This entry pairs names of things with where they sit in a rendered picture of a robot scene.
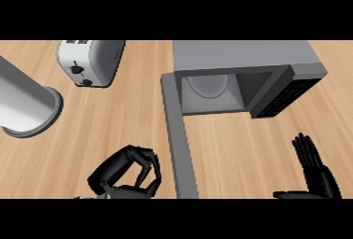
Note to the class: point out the glass microwave turntable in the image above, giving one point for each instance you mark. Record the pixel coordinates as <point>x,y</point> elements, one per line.
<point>208,85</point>

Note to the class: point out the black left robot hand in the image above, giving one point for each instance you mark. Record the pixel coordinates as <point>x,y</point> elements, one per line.
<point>112,165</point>

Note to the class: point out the grey microwave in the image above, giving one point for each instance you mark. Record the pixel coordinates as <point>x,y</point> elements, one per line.
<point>257,77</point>

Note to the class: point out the grey microwave door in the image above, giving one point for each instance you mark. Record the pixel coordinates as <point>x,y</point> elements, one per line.
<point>180,140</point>

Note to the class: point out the grey cylindrical container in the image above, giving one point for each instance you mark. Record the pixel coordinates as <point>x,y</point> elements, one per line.
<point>22,99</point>

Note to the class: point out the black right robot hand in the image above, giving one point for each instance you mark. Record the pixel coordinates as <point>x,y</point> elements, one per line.
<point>316,174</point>

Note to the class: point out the white toaster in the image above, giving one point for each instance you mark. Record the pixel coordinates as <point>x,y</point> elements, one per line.
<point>92,62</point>

